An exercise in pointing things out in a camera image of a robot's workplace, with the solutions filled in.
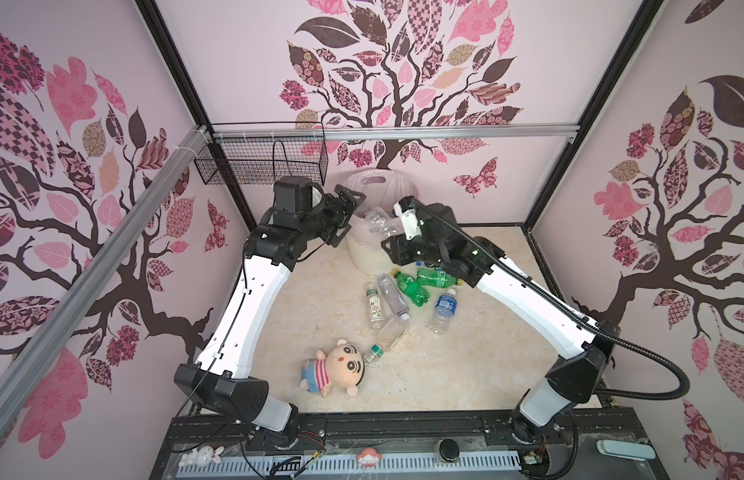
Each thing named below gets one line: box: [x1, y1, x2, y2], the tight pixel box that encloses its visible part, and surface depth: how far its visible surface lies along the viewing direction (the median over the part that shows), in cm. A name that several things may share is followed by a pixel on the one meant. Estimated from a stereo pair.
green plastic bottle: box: [392, 268, 430, 307], surface depth 99 cm
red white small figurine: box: [356, 447, 383, 469], surface depth 67 cm
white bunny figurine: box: [179, 445, 225, 467], surface depth 70 cm
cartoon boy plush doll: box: [300, 339, 366, 398], surface depth 79 cm
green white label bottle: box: [365, 282, 385, 329], surface depth 92 cm
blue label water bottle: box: [429, 288, 458, 335], surface depth 94 cm
